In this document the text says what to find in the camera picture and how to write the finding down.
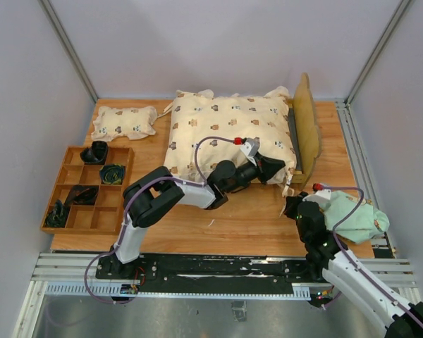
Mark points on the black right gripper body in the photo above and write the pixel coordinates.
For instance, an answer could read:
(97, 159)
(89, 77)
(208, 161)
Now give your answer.
(291, 209)

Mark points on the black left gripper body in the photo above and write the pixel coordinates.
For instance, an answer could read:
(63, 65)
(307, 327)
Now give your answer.
(252, 172)

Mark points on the wooden pet bed frame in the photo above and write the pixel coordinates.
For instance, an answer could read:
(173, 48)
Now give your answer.
(287, 129)

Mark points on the cream animal print mattress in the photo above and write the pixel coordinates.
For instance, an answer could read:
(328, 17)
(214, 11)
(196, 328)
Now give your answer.
(203, 127)

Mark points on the small animal print pillow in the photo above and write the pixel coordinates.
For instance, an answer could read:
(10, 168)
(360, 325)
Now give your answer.
(133, 123)

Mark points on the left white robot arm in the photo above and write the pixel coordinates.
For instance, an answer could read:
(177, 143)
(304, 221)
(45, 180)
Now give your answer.
(149, 199)

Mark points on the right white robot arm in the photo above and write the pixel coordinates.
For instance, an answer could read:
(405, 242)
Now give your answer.
(391, 314)

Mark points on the mint green cloth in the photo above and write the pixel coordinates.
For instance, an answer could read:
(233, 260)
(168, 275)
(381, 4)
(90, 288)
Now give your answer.
(365, 223)

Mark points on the rolled dark green sock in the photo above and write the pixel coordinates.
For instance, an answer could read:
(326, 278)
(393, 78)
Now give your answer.
(112, 174)

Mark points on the wooden compartment tray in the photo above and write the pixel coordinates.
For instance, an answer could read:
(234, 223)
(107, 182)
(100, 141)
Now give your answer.
(105, 216)

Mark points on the black rolled sock top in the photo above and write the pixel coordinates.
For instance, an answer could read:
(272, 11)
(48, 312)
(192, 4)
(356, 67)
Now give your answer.
(95, 154)

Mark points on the dark folded sock middle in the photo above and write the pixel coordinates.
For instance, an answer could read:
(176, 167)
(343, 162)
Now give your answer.
(85, 195)

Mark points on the dark patterned sock bottom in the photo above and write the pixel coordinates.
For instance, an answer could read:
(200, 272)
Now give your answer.
(57, 217)

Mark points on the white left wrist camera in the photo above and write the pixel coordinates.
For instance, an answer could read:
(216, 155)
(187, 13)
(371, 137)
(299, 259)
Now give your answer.
(248, 146)

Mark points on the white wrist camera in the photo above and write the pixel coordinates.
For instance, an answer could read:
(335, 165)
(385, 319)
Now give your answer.
(248, 146)
(321, 195)

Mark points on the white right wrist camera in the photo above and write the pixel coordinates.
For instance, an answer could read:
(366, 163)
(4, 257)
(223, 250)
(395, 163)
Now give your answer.
(321, 195)

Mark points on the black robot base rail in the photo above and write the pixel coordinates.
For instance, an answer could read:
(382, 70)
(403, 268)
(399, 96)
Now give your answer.
(203, 273)

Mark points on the white slotted cable duct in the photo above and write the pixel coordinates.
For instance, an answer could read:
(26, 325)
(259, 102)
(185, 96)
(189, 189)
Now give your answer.
(120, 290)

